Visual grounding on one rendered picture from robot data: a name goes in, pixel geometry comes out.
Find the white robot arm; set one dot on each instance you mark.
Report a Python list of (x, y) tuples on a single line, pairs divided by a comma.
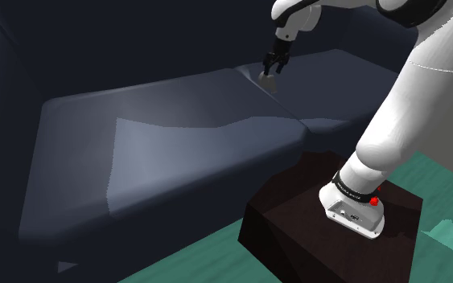
[(406, 102)]

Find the dark blue sofa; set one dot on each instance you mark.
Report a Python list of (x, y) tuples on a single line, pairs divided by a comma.
[(163, 129)]

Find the dark robot stand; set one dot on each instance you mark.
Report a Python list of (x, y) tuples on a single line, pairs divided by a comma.
[(328, 251)]

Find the small grey cup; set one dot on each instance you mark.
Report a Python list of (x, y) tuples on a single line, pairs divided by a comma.
[(268, 82)]

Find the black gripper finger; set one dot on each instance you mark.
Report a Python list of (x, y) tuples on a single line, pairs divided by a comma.
[(280, 67), (267, 66)]

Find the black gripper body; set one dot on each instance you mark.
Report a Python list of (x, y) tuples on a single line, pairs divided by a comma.
[(281, 47)]

